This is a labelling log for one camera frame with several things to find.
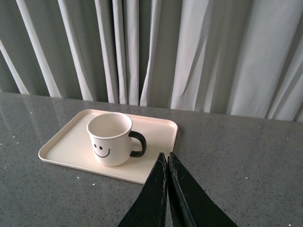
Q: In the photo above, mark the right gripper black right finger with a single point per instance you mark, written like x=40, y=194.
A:
x=190, y=206

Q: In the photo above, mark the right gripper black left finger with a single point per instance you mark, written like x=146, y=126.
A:
x=149, y=209

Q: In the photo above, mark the white smiley mug black handle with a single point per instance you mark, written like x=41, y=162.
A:
x=113, y=140

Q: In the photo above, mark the cream rectangular plastic tray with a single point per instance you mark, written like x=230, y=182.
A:
x=71, y=147

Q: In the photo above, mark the white pleated curtain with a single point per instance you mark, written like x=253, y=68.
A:
x=237, y=57

